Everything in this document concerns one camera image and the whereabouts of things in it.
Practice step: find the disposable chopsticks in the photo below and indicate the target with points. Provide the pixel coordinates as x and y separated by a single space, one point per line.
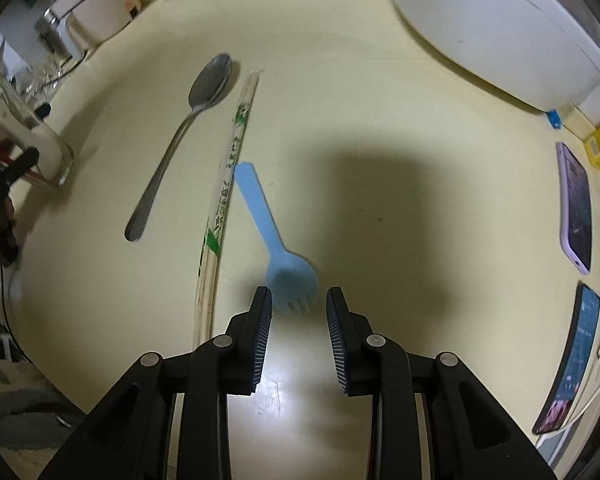
211 247

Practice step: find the dark metal spoon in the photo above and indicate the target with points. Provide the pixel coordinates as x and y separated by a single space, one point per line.
205 92

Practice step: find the phone in purple case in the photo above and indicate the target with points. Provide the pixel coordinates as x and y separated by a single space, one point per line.
576 237

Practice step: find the beige electric kettle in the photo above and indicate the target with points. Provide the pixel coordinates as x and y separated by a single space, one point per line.
71 27

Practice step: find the clear glass utensil jar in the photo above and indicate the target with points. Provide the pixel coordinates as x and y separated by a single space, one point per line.
19 125

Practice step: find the phone with blue screen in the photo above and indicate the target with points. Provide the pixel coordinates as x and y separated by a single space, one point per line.
574 361

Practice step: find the white rice cooker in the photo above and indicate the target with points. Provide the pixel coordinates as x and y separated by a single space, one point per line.
545 53

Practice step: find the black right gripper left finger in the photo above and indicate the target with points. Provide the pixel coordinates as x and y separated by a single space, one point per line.
127 433

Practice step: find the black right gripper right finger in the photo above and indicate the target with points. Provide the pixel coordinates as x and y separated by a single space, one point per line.
428 414

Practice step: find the blue plastic fork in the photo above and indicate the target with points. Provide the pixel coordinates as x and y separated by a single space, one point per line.
290 277

